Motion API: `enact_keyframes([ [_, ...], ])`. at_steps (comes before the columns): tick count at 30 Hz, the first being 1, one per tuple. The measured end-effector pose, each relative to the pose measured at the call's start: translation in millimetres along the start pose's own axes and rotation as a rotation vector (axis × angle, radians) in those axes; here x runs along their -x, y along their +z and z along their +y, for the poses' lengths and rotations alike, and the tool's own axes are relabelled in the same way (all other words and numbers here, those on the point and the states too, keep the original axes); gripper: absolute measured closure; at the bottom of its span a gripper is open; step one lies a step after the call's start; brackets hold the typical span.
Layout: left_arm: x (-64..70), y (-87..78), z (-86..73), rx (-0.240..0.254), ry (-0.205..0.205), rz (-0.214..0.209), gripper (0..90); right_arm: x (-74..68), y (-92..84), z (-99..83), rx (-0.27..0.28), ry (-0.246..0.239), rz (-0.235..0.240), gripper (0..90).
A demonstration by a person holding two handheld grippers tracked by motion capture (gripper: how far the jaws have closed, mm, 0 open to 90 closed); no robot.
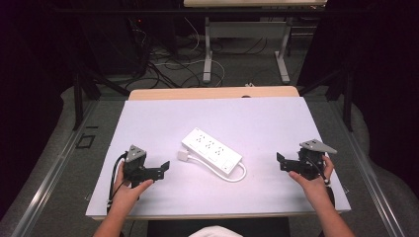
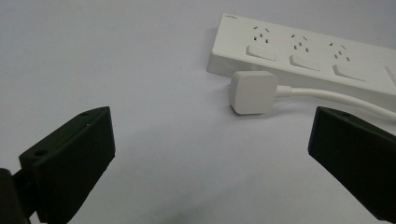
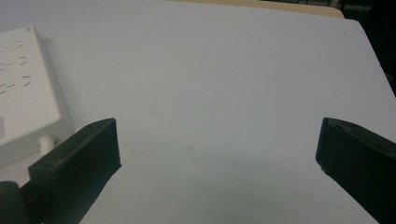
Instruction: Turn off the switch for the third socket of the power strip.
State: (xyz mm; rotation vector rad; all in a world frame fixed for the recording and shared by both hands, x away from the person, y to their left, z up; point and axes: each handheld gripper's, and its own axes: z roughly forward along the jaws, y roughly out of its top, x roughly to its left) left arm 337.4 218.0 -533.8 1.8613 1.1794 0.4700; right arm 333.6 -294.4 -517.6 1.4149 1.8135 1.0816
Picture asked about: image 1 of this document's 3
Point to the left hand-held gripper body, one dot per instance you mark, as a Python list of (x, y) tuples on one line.
[(136, 169)]

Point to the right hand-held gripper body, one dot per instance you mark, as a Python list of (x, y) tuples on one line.
[(311, 163)]

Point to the white plug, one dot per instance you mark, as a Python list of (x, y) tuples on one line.
[(183, 155)]

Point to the white power strip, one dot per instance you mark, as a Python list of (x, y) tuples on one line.
[(210, 149)]

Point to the person's right hand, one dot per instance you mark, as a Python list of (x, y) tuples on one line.
[(316, 189)]

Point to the person's left hand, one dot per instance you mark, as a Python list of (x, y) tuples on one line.
[(124, 196)]

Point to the person's dark clothing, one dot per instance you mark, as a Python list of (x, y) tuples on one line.
[(263, 227)]

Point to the white table cover sheet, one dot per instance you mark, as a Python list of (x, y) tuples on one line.
[(230, 115)]

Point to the black metal stand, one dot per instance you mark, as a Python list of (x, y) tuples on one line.
[(78, 98), (347, 102)]

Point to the wooden table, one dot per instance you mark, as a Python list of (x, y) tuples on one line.
[(197, 93)]

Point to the white cloth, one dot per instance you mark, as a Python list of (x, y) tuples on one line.
[(215, 232)]

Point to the dark computer tower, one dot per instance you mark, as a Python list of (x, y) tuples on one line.
[(112, 42)]

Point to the white-legged desk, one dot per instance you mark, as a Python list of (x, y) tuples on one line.
[(245, 29)]

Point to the black floor socket frame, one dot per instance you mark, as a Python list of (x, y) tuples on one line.
[(85, 141)]

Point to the metal floor rail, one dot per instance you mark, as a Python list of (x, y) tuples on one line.
[(375, 184), (49, 177)]

